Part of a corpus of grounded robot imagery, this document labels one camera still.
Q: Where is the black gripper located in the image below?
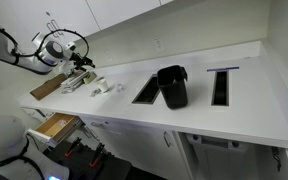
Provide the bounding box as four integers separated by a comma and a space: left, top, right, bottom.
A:
70, 53, 95, 71

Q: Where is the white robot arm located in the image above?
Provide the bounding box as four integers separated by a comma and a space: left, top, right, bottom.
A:
0, 25, 93, 180

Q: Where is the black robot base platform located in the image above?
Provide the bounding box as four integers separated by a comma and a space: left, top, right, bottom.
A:
47, 141, 131, 180

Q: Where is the open wooden drawer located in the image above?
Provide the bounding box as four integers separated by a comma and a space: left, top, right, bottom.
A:
27, 113, 82, 147

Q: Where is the yellow sticky note pad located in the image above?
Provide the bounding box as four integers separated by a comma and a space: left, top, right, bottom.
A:
83, 72, 97, 84

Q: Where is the stack of white papers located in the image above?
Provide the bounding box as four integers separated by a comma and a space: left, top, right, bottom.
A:
60, 71, 89, 94

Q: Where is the brown cardboard box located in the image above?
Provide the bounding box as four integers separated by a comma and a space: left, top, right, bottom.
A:
30, 74, 67, 101

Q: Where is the white paper cup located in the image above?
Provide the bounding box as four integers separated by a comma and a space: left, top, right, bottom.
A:
96, 79, 109, 93

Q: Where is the small grey packet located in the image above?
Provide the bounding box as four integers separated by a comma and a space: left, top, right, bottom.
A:
90, 89, 101, 97

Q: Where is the small clear plastic cup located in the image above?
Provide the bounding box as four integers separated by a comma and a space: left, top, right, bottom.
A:
116, 83, 124, 92

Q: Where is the white closed drawer front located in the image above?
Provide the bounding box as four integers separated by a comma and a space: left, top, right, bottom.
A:
81, 117, 121, 134

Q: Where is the left counter opening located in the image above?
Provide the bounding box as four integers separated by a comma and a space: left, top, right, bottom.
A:
132, 74, 160, 104

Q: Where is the counter opening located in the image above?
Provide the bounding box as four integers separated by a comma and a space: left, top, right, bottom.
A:
132, 74, 160, 104
212, 71, 229, 106

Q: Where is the black trash bin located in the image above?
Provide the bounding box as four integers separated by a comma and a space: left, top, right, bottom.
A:
157, 65, 188, 110

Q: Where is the right counter opening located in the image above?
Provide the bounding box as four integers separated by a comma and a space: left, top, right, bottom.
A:
212, 71, 229, 106

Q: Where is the blue tape strip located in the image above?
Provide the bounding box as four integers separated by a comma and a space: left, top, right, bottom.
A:
207, 66, 240, 72

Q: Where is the red handled black clamp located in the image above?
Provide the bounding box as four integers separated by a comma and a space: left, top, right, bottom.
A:
65, 137, 82, 157

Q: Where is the white wall outlet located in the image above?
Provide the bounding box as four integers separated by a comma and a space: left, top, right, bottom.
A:
154, 37, 165, 51

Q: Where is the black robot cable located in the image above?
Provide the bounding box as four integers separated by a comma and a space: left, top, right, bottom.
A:
0, 20, 91, 66

